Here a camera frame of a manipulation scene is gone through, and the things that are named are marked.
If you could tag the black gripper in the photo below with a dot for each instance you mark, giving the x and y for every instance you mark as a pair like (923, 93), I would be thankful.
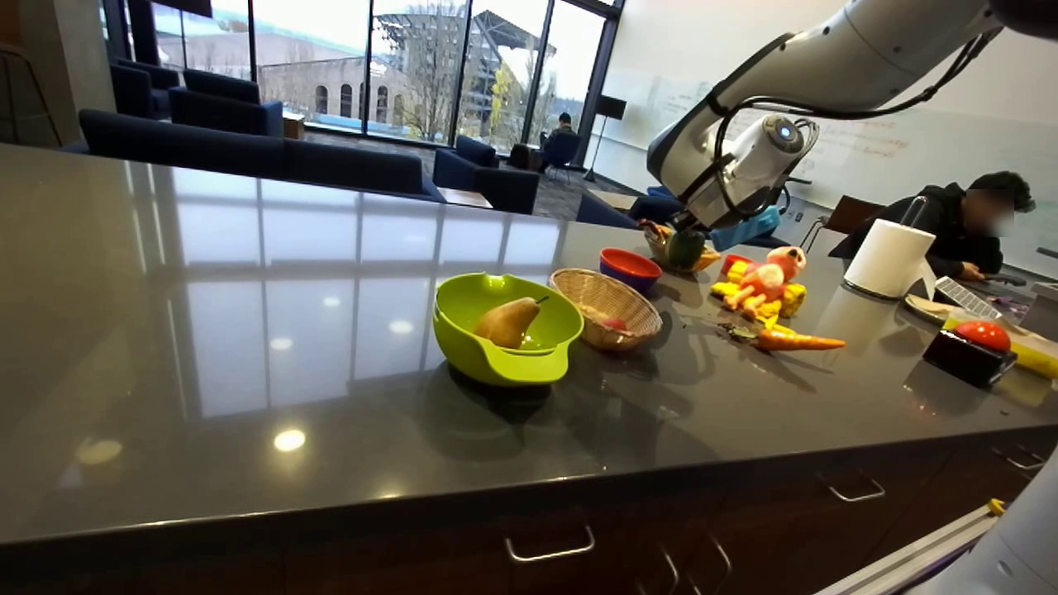
(684, 218)

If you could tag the green bell pepper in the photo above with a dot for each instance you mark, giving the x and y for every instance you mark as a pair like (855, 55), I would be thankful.
(684, 253)

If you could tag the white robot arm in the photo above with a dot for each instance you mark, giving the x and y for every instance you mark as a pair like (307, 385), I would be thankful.
(870, 56)

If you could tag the green plastic bowl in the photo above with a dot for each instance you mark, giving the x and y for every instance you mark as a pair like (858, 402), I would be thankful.
(541, 358)

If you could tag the yellow orange plush doll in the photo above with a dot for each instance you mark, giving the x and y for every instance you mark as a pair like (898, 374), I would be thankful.
(768, 289)

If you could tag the woven wicker basket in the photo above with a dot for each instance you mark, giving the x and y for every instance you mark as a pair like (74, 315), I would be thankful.
(618, 315)

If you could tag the orange toy carrot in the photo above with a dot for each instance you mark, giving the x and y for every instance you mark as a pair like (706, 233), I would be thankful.
(785, 338)

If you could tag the brown pear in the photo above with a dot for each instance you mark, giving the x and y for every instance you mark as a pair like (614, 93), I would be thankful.
(506, 321)

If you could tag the white paper towel roll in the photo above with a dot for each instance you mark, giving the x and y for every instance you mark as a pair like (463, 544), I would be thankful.
(890, 260)

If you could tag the dark blue armchair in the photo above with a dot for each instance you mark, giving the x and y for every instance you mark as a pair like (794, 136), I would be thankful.
(476, 167)

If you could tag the seated person in black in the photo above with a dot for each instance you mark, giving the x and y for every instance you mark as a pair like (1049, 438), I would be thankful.
(967, 218)

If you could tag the red tomato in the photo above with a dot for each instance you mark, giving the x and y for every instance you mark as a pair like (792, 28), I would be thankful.
(986, 335)

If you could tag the black block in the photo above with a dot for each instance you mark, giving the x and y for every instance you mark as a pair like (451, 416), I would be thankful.
(967, 362)

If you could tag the yellow banana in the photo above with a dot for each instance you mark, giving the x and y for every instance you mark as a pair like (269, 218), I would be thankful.
(1037, 355)

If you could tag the dark blue sofa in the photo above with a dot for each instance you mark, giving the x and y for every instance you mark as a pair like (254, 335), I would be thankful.
(247, 154)

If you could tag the silver drawer handle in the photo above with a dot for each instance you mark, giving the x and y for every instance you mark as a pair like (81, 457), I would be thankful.
(551, 544)
(858, 493)

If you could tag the silver drawer handle right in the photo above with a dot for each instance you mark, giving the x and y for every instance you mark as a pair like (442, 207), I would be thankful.
(858, 493)

